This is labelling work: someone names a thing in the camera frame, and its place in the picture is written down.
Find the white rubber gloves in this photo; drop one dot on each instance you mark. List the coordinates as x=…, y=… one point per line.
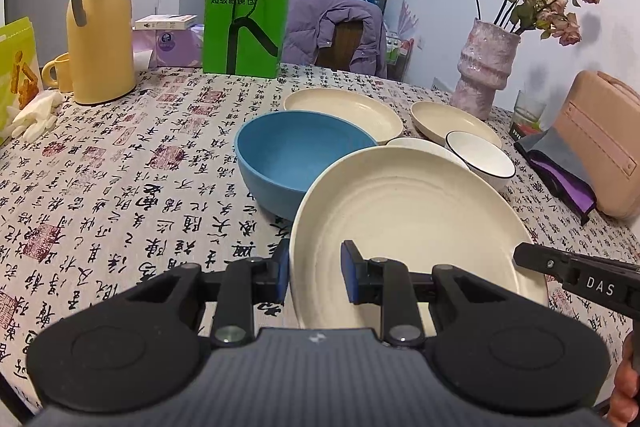
x=37, y=116

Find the white black-rimmed bowl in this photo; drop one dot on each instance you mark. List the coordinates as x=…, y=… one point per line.
x=427, y=147
x=483, y=158

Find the right white black-rimmed bowl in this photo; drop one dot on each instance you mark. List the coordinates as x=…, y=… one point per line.
x=483, y=158

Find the grey purple cloth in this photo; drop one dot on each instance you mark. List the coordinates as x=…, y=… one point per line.
x=560, y=170

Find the left white black-rimmed bowl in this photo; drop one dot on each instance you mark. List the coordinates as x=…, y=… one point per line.
x=427, y=147

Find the drinking glass with straw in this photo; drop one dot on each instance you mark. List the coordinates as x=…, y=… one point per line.
x=526, y=117

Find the wooden chair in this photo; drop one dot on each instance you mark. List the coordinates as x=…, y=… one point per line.
x=339, y=54

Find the yellow thermos jug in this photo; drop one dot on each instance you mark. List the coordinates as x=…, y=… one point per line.
x=99, y=43

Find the green paper shopping bag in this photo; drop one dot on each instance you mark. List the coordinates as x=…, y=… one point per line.
x=244, y=37

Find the white flat box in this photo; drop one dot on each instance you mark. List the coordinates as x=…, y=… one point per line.
x=165, y=22

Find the yellow mug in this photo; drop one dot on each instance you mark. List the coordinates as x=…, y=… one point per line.
x=56, y=74

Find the person right hand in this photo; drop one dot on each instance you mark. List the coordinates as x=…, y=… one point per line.
x=624, y=407

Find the cream plate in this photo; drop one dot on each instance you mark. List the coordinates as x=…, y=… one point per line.
x=373, y=117
x=406, y=205
x=435, y=121

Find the purple tissue pack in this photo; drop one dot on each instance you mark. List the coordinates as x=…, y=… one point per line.
x=168, y=48

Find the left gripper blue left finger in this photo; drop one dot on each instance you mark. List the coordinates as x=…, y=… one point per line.
x=270, y=276

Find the purple puffer jacket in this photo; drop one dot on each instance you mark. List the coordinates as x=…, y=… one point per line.
x=311, y=26

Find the yellow-green snack box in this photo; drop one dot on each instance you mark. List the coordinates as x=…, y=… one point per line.
x=20, y=78

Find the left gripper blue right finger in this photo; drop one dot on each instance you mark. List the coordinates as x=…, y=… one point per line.
x=363, y=278

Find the blue bowl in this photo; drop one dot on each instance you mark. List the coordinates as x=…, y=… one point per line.
x=280, y=154

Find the pink laptop case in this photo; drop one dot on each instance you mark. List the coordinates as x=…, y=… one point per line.
x=599, y=121

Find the pink textured vase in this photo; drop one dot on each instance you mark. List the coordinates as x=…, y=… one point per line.
x=485, y=65

